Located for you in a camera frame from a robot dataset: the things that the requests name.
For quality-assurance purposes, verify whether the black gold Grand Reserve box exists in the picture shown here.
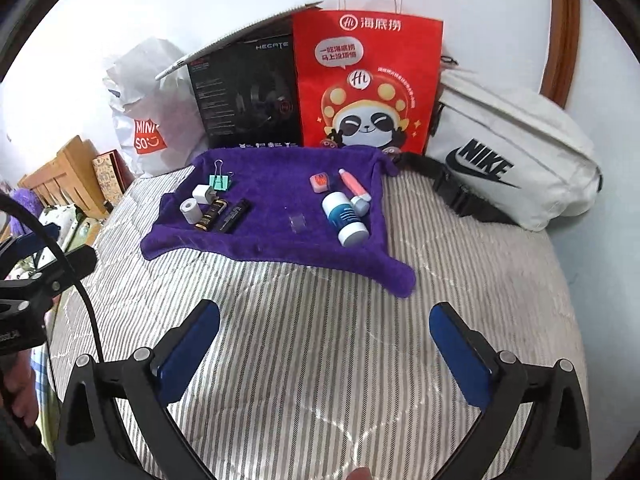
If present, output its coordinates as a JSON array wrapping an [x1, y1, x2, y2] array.
[[194, 198, 229, 232]]

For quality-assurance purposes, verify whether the large white blue bottle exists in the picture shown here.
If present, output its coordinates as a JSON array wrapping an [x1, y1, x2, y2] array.
[[321, 192, 370, 247]]

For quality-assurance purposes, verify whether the pink tube white cap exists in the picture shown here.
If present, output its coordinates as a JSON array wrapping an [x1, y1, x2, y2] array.
[[338, 168, 372, 203]]

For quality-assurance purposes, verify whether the left hand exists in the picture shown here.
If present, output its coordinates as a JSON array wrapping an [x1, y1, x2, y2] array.
[[1, 350, 39, 428]]

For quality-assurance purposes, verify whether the purple plush toy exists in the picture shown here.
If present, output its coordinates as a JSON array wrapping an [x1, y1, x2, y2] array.
[[10, 188, 44, 218]]

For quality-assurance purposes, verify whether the wooden furniture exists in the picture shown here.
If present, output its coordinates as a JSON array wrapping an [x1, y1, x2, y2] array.
[[18, 136, 108, 220]]

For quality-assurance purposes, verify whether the striped bed quilt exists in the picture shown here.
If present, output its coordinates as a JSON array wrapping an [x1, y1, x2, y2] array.
[[51, 171, 587, 479]]

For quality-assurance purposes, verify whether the small white tape roll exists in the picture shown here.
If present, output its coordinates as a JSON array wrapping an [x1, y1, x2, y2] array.
[[180, 197, 203, 226]]

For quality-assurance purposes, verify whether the black rectangular lighter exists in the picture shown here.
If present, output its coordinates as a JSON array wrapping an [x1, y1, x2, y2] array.
[[218, 198, 252, 234]]

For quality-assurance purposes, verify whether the patterned brown box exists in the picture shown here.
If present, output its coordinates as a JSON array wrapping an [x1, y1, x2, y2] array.
[[92, 150, 134, 208]]

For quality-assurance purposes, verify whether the white charger plug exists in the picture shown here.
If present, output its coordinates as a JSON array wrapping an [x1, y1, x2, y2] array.
[[192, 184, 216, 205]]

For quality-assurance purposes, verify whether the teal binder clip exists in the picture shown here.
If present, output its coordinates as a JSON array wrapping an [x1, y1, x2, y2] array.
[[209, 158, 233, 192]]

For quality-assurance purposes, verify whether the clear small plastic piece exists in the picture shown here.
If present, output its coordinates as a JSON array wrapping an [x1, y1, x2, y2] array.
[[290, 214, 307, 234]]

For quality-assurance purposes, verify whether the small white bottle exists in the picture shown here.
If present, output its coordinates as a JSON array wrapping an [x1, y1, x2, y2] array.
[[350, 196, 370, 218]]

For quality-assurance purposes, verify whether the white Nike waist bag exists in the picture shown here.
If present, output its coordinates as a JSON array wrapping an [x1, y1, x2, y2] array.
[[395, 67, 603, 232]]

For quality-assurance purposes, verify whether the purple towel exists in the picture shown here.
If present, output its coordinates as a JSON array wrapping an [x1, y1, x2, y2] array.
[[140, 146, 416, 298]]

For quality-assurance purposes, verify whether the white Miniso plastic bag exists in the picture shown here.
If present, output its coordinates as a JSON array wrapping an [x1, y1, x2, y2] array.
[[103, 39, 206, 176]]

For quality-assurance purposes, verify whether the black headset box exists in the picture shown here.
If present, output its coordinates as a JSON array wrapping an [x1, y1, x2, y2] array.
[[155, 1, 320, 148]]

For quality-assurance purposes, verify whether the red panda paper bag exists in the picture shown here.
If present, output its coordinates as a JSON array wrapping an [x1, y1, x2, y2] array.
[[293, 0, 444, 155]]

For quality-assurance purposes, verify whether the wooden door frame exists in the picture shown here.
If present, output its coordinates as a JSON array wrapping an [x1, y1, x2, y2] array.
[[540, 0, 580, 108]]

